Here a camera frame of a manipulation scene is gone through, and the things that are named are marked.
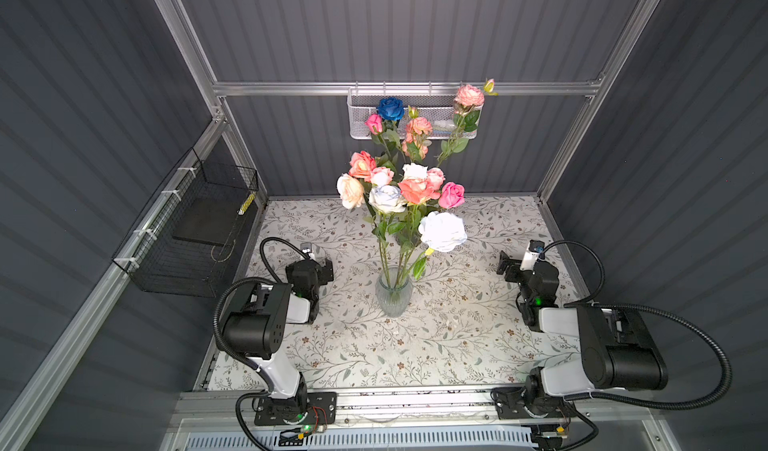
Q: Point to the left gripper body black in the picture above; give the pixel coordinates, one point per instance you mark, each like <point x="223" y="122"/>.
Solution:
<point x="321" y="274"/>

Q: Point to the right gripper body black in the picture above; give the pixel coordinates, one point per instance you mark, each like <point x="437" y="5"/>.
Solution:
<point x="517" y="276"/>

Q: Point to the clear ribbed glass vase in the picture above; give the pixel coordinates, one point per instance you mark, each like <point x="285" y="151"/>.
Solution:
<point x="393" y="293"/>

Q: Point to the cream white artificial rose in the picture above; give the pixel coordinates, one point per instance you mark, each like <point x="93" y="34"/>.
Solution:
<point x="351" y="191"/>

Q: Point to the salmon pink artificial rose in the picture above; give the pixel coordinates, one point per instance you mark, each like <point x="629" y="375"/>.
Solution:
<point x="362" y="165"/>

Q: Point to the coral red artificial rose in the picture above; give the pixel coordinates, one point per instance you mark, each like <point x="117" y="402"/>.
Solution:
<point x="419" y="195"/>

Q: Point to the small light pink rose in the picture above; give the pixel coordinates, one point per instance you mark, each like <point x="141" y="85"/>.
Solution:
<point x="435" y="178"/>

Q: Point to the magenta pink artificial rose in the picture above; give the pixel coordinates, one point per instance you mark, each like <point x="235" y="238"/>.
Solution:
<point x="374" y="124"/>

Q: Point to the blue artificial rose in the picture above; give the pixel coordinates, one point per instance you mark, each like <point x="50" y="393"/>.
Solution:
<point x="391" y="109"/>

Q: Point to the pale pink carnation spray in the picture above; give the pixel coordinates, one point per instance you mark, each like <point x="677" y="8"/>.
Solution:
<point x="468" y="103"/>

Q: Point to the light pink rosebud stem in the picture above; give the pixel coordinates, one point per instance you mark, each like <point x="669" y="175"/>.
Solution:
<point x="452" y="195"/>

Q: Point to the pale pink white rose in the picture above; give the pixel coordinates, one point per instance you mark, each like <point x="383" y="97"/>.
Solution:
<point x="381" y="176"/>

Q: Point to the white rosebud stem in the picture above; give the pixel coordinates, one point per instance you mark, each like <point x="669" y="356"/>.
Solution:
<point x="413" y="171"/>

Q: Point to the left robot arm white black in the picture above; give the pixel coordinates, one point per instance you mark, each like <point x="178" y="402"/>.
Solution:
<point x="250" y="323"/>

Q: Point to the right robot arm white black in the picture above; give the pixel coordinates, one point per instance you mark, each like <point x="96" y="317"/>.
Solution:
<point x="616" y="348"/>

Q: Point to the yellow item in black basket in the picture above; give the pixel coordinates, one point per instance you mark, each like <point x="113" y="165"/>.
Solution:
<point x="246" y="203"/>

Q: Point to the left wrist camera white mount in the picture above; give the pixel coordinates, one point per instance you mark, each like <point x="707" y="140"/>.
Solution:
<point x="309" y="249"/>

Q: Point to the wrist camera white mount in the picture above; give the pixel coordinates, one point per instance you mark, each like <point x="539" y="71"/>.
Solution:
<point x="309" y="249"/>
<point x="531" y="255"/>

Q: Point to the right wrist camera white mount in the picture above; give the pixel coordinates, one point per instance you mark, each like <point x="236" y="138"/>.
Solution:
<point x="531" y="255"/>

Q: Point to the black wire basket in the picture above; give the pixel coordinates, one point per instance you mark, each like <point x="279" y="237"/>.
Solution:
<point x="191" y="238"/>

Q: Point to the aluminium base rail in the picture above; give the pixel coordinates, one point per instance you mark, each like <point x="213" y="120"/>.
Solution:
<point x="414" y="406"/>

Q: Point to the white wire mesh basket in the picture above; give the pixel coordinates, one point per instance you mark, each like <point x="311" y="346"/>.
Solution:
<point x="436" y="106"/>

